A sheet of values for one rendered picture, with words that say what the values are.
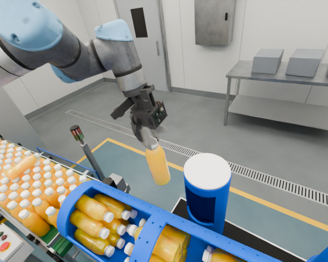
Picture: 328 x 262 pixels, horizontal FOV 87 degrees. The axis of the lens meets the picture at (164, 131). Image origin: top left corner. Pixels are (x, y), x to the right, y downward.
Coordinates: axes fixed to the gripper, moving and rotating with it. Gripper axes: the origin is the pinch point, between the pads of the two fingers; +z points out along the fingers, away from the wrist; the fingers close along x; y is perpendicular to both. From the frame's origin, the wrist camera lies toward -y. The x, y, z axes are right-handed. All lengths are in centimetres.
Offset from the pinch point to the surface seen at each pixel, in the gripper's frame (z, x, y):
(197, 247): 52, -8, 10
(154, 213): 28.6, -10.9, -2.9
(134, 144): 131, 117, -168
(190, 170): 47, 28, -7
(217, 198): 60, 22, 9
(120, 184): 60, 10, -60
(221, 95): 141, 308, -73
